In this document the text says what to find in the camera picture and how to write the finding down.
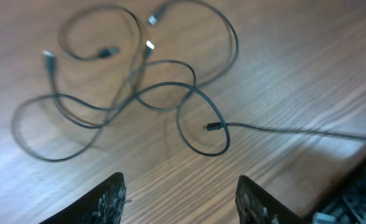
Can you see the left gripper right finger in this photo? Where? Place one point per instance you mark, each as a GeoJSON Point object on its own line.
{"type": "Point", "coordinates": [256, 206]}

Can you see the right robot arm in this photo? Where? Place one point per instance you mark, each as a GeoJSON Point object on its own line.
{"type": "Point", "coordinates": [346, 203]}

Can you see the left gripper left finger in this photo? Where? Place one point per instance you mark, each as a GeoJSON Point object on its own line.
{"type": "Point", "coordinates": [103, 204]}

